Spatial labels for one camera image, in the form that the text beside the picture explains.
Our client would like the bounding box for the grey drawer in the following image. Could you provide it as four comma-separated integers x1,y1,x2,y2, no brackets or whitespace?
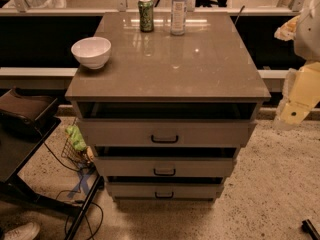
78,119,256,147
106,183,224,199
94,157,234,177

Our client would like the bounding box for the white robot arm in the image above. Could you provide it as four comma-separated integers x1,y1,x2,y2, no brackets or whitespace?
274,0,320,130

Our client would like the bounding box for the grey drawer cabinet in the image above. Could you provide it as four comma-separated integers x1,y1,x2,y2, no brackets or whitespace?
66,13,270,186

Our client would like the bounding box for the black object on floor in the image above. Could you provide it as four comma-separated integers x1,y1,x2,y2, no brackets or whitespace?
301,219,320,240

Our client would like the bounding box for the clear plastic water bottle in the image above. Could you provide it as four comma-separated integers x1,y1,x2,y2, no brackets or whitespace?
170,0,187,35

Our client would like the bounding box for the green soda can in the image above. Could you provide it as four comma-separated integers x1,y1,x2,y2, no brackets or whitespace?
138,0,154,32

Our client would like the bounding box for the white ceramic bowl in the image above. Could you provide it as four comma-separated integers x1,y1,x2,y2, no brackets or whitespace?
71,37,111,69

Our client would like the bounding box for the green plush toy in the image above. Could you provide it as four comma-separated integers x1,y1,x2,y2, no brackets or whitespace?
65,125,87,152

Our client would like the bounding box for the blue tape cross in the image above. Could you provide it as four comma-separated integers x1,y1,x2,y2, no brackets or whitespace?
67,169,95,198

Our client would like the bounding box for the black cart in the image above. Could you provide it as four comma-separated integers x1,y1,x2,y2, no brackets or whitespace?
0,88,103,240

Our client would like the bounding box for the white shoe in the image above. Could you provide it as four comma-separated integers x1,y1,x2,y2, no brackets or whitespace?
1,222,40,240

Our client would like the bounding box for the wire basket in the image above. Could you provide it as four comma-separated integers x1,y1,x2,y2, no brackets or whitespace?
62,119,93,168

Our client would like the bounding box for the black cable on floor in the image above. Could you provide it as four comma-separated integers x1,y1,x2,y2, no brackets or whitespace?
43,140,105,240

